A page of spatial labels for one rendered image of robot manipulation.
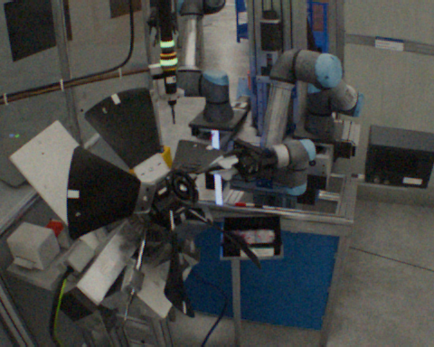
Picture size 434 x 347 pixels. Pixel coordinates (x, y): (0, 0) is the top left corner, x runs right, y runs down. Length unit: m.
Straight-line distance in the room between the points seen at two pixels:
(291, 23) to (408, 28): 1.10
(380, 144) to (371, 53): 1.50
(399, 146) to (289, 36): 0.82
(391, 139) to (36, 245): 1.30
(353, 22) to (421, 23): 0.48
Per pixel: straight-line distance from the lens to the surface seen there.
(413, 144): 1.50
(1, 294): 1.52
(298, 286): 1.97
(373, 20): 2.85
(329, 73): 1.43
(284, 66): 1.48
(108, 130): 1.27
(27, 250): 1.57
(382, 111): 3.03
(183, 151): 1.47
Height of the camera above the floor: 1.85
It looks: 30 degrees down
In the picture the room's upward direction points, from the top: 4 degrees counter-clockwise
